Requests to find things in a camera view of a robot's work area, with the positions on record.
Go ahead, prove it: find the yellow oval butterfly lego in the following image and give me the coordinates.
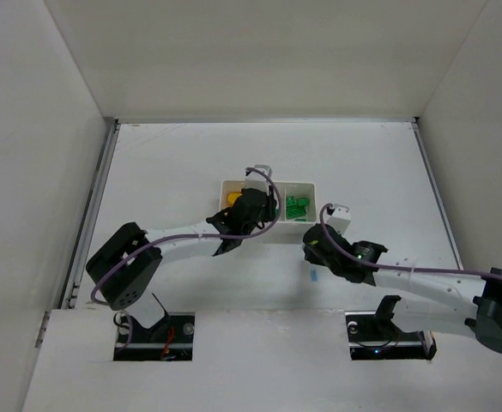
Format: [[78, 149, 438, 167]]
[[227, 192, 242, 207]]

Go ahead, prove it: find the green lego plate piece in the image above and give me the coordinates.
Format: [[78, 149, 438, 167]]
[[286, 205, 307, 220]]

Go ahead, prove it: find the green square lego brick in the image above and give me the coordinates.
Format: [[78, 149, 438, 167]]
[[297, 197, 310, 209]]

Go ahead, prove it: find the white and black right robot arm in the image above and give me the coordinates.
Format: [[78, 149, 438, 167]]
[[303, 224, 502, 354]]

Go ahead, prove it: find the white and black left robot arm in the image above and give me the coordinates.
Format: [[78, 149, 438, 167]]
[[86, 185, 282, 331]]

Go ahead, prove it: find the white three-compartment container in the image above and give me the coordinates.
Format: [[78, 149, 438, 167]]
[[219, 179, 318, 244]]

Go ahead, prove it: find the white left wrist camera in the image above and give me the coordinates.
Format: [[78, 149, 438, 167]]
[[244, 165, 272, 192]]

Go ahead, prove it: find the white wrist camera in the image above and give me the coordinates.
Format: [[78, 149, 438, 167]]
[[244, 165, 272, 192], [320, 203, 352, 235]]

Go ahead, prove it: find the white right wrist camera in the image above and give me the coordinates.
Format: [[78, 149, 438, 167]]
[[320, 203, 352, 235]]

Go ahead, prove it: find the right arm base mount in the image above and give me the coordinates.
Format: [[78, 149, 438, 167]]
[[345, 295, 437, 361]]

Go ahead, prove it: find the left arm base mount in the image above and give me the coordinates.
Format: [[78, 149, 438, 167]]
[[113, 293, 196, 362]]

